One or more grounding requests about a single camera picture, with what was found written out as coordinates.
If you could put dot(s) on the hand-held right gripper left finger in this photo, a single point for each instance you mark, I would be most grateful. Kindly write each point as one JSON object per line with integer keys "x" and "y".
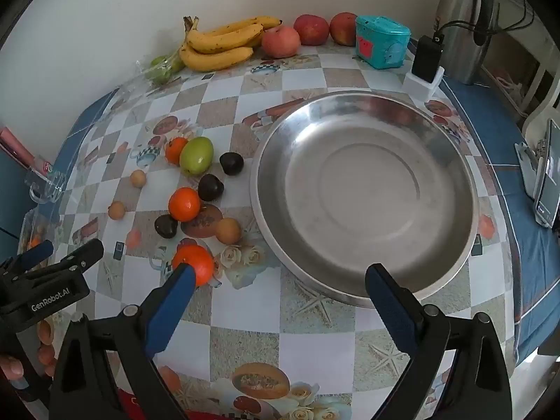
{"x": 173, "y": 310}

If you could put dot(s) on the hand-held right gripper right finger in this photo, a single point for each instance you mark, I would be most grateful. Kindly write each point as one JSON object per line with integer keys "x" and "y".
{"x": 391, "y": 306}

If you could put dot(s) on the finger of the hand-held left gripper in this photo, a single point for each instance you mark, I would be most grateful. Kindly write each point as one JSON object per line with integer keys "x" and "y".
{"x": 38, "y": 251}
{"x": 86, "y": 254}

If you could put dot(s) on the brown longan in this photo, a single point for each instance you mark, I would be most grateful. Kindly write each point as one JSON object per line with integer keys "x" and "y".
{"x": 227, "y": 230}
{"x": 116, "y": 210}
{"x": 138, "y": 178}

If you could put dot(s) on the small orange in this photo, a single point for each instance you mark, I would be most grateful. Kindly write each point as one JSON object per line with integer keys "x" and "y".
{"x": 200, "y": 262}
{"x": 184, "y": 204}
{"x": 176, "y": 149}

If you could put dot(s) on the dark round fruit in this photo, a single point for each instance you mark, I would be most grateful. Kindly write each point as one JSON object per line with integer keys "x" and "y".
{"x": 211, "y": 187}
{"x": 231, "y": 163}
{"x": 166, "y": 226}

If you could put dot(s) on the stainless steel bowl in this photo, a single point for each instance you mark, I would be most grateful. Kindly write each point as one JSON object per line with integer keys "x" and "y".
{"x": 363, "y": 192}

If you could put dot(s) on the green oval fruit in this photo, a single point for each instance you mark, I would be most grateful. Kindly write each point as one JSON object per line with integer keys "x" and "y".
{"x": 197, "y": 156}

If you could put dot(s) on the person's left hand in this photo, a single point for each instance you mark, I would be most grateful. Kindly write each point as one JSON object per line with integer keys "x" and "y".
{"x": 11, "y": 365}

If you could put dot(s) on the clear plastic container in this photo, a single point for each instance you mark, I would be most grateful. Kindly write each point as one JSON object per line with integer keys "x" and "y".
{"x": 37, "y": 232}

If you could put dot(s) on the dark cabinet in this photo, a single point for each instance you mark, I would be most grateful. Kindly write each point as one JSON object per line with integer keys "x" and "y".
{"x": 11, "y": 201}

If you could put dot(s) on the glass mug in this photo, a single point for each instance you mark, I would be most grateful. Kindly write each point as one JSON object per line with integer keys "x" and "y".
{"x": 46, "y": 181}

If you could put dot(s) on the printed checkered tablecloth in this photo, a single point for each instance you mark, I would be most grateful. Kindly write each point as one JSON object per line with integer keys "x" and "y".
{"x": 271, "y": 345}

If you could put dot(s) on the pink long box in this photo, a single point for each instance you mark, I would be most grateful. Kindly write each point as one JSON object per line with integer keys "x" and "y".
{"x": 17, "y": 148}

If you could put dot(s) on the clear bag of green fruit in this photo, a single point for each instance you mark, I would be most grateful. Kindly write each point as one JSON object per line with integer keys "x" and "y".
{"x": 148, "y": 79}

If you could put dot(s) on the small green fruit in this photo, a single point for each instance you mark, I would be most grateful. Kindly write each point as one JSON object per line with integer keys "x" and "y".
{"x": 158, "y": 76}
{"x": 159, "y": 63}
{"x": 176, "y": 64}

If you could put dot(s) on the phone stand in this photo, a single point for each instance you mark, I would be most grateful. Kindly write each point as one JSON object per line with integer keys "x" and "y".
{"x": 527, "y": 166}

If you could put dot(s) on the smartphone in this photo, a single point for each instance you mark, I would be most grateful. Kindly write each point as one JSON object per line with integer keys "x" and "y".
{"x": 549, "y": 175}

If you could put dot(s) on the white charging dock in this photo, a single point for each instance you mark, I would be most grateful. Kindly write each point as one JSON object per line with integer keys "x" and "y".
{"x": 420, "y": 88}

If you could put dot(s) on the yellow banana bunch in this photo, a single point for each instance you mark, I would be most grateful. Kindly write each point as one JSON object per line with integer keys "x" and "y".
{"x": 218, "y": 43}

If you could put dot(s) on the black power bank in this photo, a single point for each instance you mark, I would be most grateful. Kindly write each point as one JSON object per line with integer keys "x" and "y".
{"x": 426, "y": 59}

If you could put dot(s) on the teal plastic box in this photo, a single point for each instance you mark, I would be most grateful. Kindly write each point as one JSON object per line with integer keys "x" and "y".
{"x": 380, "y": 43}

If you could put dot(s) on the white chair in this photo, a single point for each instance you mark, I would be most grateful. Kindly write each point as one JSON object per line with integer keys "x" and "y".
{"x": 542, "y": 83}

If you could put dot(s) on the pink red apple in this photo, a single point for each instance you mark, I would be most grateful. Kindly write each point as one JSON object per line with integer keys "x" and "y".
{"x": 281, "y": 41}

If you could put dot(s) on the stainless steel kettle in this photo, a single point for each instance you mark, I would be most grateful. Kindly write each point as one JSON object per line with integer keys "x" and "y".
{"x": 461, "y": 26}

